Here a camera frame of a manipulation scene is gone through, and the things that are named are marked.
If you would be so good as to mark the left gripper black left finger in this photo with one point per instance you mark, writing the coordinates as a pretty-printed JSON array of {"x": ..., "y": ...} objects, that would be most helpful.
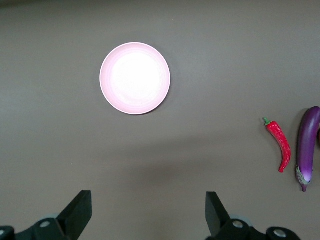
[{"x": 72, "y": 220}]

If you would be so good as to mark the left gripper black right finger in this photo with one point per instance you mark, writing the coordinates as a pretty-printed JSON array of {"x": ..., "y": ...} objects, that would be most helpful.
[{"x": 220, "y": 225}]

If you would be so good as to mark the red chili pepper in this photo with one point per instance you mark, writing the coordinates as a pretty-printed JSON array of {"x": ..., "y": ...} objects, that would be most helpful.
[{"x": 282, "y": 145}]

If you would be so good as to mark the purple eggplant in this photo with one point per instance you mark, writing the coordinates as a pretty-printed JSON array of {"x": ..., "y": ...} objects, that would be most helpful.
[{"x": 306, "y": 145}]

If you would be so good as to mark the pink round plate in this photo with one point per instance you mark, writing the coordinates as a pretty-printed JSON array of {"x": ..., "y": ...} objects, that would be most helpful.
[{"x": 135, "y": 78}]

